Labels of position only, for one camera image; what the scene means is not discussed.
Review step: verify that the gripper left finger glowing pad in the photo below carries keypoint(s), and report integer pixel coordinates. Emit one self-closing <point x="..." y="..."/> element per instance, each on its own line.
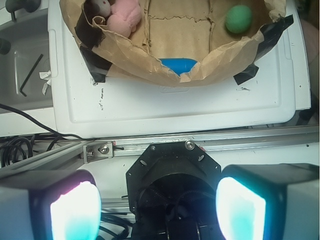
<point x="49" y="205"/>

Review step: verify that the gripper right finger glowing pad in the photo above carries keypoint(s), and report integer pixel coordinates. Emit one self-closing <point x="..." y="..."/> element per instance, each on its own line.
<point x="269" y="202"/>

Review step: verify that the green ball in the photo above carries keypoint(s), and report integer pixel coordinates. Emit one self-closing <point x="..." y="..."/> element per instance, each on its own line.
<point x="238" y="19"/>

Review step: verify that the black allen key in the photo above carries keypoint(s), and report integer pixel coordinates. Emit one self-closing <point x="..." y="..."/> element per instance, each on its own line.
<point x="21" y="89"/>

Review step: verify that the grey plastic tray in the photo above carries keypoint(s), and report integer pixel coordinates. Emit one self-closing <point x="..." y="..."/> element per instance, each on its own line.
<point x="27" y="41"/>

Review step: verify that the black tape piece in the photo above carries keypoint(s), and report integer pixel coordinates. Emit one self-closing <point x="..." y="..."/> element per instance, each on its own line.
<point x="272" y="33"/>
<point x="98" y="67"/>

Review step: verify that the blue plastic bottle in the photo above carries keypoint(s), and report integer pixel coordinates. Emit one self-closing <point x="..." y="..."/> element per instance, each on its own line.
<point x="179" y="65"/>

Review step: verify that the black tape piece right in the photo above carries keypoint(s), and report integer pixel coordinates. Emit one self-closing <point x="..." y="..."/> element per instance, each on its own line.
<point x="272" y="33"/>

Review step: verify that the brown paper bag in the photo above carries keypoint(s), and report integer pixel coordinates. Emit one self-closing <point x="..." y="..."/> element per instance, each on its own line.
<point x="193" y="29"/>

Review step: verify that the grey white plush toy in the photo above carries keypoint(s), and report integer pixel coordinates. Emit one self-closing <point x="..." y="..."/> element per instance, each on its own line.
<point x="93" y="8"/>

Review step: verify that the pink plush toy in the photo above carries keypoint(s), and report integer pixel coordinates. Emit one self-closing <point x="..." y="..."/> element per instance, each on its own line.
<point x="124" y="18"/>

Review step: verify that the aluminium rail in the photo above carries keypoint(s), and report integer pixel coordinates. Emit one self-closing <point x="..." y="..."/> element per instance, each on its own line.
<point x="270" y="145"/>

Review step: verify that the metal corner bracket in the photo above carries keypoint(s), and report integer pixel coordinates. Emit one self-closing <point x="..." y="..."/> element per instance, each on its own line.
<point x="98" y="150"/>

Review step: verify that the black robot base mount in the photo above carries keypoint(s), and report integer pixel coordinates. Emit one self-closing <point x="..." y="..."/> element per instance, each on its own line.
<point x="171" y="191"/>

